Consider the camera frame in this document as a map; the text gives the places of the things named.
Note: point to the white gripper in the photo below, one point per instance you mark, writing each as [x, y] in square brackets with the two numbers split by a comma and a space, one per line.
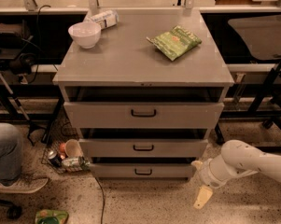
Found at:
[207, 175]

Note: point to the grey bottom drawer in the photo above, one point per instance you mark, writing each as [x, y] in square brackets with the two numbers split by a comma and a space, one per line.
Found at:
[164, 168]

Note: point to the grey drawer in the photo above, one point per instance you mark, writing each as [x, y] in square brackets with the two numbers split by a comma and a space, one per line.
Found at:
[164, 168]
[143, 143]
[143, 108]

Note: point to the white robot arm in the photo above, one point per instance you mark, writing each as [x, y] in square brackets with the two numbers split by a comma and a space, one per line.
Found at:
[236, 159]

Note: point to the grey drawer cabinet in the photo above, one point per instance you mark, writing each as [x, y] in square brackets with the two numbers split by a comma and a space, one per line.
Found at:
[124, 58]

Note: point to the grey middle drawer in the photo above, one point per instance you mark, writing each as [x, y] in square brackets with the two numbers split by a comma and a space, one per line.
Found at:
[143, 143]

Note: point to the grey top drawer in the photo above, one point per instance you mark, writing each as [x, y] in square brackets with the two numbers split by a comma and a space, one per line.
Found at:
[143, 108]

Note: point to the green white bottle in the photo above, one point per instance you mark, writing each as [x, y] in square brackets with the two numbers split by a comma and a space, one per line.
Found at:
[73, 164]

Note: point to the beige cup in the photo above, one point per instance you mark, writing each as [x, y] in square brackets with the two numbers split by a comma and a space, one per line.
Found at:
[72, 148]

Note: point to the green snack bag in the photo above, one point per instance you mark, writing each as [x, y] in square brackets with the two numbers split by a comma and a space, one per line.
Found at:
[176, 42]

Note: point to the orange fruit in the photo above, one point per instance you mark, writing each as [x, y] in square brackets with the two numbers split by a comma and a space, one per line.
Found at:
[62, 147]

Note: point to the soda can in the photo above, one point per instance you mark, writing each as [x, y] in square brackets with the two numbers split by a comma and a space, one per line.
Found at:
[54, 158]

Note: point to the green bag on floor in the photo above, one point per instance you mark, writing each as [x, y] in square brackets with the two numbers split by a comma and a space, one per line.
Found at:
[47, 216]

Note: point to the black office chair right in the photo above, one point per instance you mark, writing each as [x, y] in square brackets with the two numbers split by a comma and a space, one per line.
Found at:
[262, 36]

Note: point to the white sneaker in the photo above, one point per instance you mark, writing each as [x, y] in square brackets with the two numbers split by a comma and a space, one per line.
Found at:
[25, 185]

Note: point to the white bowl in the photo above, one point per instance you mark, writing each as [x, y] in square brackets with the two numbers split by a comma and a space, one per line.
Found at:
[85, 34]

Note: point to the white packaged item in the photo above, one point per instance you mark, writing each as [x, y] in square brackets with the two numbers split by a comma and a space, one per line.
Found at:
[106, 19]

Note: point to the black chair caster left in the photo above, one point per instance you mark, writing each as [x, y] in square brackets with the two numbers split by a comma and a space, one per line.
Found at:
[13, 211]

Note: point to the person leg in jeans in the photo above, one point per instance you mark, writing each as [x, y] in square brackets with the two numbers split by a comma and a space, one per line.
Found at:
[10, 154]

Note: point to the black equipment on left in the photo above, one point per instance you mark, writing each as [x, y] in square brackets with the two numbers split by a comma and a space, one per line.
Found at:
[14, 38]

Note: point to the wire basket on floor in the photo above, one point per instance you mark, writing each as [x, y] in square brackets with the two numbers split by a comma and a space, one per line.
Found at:
[60, 132]

